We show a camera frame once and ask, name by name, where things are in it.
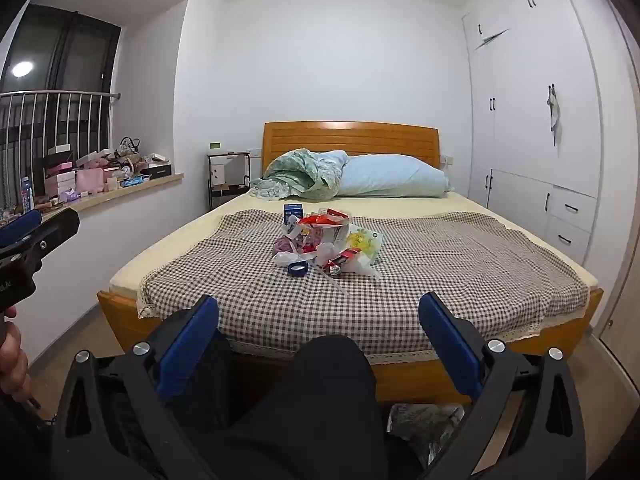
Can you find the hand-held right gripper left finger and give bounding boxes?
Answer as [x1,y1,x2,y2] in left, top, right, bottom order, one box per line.
[50,295,236,480]

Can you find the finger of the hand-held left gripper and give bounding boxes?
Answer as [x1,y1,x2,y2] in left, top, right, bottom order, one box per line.
[0,209,44,249]
[22,207,81,261]

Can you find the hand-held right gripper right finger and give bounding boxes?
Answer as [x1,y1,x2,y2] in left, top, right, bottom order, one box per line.
[418,291,587,480]

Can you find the patterned white trash bag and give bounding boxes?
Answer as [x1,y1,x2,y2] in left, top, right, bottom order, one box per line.
[386,402,467,470]

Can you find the person's left hand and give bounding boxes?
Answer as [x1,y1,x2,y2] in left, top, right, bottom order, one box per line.
[0,304,31,402]

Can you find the pink gift box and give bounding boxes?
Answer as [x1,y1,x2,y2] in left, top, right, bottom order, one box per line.
[75,167,106,195]

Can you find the brown checkered blanket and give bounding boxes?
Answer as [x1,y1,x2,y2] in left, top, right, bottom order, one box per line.
[136,208,591,367]

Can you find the pile of windowsill clutter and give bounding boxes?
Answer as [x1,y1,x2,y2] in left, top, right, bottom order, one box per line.
[0,136,174,227]

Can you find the wooden windowsill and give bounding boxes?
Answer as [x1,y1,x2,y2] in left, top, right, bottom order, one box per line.
[39,173,185,219]

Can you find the metal window railing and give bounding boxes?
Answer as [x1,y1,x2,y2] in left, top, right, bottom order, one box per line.
[0,90,123,211]

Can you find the black flat box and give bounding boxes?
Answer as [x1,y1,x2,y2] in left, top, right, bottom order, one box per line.
[141,161,174,180]

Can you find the yellow and white packet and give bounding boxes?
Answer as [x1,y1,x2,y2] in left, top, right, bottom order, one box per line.
[345,225,384,266]

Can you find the clear plastic straw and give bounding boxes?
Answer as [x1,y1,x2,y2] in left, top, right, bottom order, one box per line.
[310,264,351,297]

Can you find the person's black trousers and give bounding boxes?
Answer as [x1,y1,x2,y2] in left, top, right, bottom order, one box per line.
[160,329,427,480]

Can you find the small red wrapper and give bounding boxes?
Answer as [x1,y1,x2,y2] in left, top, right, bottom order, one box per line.
[325,247,362,274]

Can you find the pale yellow bed sheet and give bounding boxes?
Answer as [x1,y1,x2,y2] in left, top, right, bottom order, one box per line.
[108,191,599,307]

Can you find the black metal nightstand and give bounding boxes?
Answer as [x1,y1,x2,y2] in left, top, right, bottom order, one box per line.
[206,151,252,212]

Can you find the pink crumpled wrapper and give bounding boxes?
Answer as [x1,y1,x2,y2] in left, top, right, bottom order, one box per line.
[295,225,321,254]

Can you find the white plastic packet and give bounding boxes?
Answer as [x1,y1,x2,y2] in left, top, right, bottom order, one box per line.
[312,224,351,252]

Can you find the dark window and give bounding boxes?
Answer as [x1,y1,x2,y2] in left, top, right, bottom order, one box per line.
[0,3,123,176]

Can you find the light blue pillow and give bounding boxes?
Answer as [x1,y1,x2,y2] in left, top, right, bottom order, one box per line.
[337,154,455,199]

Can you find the green floral quilt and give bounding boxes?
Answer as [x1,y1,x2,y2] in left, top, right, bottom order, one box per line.
[249,148,350,202]

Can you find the grey hanging ornament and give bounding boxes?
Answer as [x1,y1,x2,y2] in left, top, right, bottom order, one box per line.
[545,83,564,147]

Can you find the white wardrobe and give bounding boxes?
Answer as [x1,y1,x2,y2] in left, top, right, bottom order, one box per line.
[460,0,627,267]

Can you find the wooden bed frame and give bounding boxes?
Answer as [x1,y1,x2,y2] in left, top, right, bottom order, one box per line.
[96,120,605,407]

